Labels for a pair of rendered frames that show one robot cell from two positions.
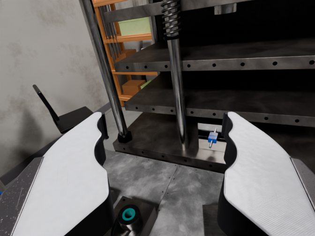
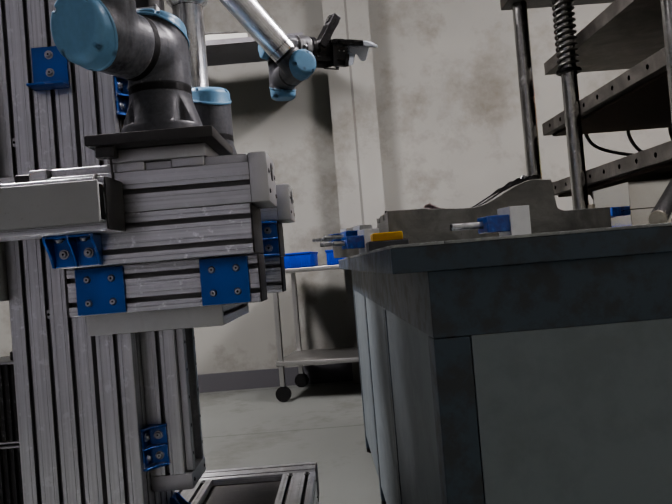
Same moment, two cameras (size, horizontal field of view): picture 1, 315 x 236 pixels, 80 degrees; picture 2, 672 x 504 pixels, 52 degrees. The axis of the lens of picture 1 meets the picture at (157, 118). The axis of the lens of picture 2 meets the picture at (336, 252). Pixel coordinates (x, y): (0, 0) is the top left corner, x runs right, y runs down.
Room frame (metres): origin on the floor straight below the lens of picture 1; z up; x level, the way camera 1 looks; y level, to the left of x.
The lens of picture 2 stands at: (-1.13, -1.75, 0.78)
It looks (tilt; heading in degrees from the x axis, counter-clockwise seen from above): 1 degrees up; 59
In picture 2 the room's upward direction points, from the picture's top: 5 degrees counter-clockwise
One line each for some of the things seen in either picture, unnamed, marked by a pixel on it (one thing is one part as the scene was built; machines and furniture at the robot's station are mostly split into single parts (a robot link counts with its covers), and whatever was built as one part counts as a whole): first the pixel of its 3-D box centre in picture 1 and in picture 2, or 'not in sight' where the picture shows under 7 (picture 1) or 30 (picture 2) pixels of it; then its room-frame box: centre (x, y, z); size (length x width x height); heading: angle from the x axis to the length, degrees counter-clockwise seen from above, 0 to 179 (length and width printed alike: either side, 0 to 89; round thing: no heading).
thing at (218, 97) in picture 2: not in sight; (208, 112); (-0.47, -0.07, 1.20); 0.13 x 0.12 x 0.14; 84
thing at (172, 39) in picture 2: not in sight; (155, 53); (-0.73, -0.50, 1.20); 0.13 x 0.12 x 0.14; 33
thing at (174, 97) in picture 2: not in sight; (162, 115); (-0.73, -0.50, 1.09); 0.15 x 0.15 x 0.10
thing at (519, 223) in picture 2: not in sight; (487, 224); (-0.31, -0.90, 0.83); 0.13 x 0.05 x 0.05; 159
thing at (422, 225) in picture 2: not in sight; (485, 216); (0.04, -0.53, 0.87); 0.50 x 0.26 x 0.14; 151
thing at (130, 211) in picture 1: (129, 217); not in sight; (0.43, 0.16, 0.89); 0.08 x 0.08 x 0.04
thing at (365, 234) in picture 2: not in sight; (348, 242); (-0.32, -0.46, 0.83); 0.13 x 0.05 x 0.05; 164
